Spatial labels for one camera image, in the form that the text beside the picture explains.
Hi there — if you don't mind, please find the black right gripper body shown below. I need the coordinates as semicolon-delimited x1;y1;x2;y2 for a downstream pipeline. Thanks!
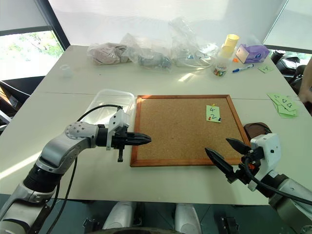
227;148;264;186

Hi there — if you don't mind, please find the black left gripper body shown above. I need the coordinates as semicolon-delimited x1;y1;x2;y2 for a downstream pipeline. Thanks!
111;126;136;163

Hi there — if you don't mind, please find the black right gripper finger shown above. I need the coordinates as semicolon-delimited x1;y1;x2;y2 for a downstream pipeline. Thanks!
204;147;237;176
225;137;252;155

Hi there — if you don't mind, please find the wood framed cork board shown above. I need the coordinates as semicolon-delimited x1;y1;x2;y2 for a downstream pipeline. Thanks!
130;94;252;168

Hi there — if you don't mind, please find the green note with numbers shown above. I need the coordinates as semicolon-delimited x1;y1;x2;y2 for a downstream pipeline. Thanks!
205;104;222;123

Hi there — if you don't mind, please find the green note with drawing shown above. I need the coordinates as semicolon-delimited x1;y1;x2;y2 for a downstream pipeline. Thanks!
276;97;299;113
266;92;290;105
277;107;299;119

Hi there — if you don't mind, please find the small green note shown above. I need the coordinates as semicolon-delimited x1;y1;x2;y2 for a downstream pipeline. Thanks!
257;65;274;74

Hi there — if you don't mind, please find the clear cup of push pins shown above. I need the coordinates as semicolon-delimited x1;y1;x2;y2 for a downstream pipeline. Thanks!
210;55;231;78

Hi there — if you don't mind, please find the dark brown round dish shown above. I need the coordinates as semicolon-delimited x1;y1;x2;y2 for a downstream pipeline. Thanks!
243;122;273;140

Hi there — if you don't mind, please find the clear plastic container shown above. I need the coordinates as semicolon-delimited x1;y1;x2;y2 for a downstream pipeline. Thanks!
83;89;137;123

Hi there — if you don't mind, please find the silver rounded robot shell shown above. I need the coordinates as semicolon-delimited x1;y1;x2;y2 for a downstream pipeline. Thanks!
101;201;137;230
175;203;202;234

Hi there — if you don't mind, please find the blue whiteboard marker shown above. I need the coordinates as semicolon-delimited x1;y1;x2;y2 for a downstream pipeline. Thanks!
232;63;255;74

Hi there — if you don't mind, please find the plastic bag with grey item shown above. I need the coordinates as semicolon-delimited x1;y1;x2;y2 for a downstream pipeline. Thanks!
121;32;174;73

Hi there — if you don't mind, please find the plastic bag with pink cloth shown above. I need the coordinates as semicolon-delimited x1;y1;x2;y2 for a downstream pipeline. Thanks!
87;41;128;66

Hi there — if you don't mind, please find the small translucent white cup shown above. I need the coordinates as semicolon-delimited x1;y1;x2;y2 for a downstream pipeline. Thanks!
59;64;74;79

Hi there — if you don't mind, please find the black office chair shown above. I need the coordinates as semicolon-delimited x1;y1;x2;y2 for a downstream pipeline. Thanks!
270;49;308;95

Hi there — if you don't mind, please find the purple tissue pack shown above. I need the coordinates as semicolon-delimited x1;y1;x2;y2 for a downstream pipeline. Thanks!
234;43;270;64

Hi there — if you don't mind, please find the clear crumpled plastic bag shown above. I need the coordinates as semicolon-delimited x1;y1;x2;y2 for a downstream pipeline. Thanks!
167;16;220;69

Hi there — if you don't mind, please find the stack of yellow cups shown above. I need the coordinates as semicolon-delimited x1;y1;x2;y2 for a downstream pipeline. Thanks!
220;34;240;59

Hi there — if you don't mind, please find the white roller blind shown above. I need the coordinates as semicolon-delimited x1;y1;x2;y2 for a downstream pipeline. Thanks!
264;0;312;49
0;0;51;32

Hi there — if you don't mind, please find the black window pillar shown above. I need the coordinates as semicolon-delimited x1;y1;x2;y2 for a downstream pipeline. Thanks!
36;0;72;52

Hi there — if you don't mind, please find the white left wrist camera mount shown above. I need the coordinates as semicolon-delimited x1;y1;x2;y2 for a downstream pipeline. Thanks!
106;109;130;150

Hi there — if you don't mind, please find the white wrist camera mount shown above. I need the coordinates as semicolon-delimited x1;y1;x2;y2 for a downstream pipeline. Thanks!
248;133;282;191
106;109;130;150

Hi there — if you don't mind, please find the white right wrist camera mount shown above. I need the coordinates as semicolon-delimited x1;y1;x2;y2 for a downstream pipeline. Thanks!
248;133;282;191

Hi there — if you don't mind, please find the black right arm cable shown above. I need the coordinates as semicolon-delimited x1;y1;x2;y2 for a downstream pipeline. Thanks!
241;156;312;206

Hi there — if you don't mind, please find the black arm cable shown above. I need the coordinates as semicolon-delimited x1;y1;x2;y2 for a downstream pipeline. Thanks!
50;104;122;234
241;156;312;206

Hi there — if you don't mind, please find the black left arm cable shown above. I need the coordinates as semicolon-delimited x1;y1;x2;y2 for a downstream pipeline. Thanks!
50;104;122;234

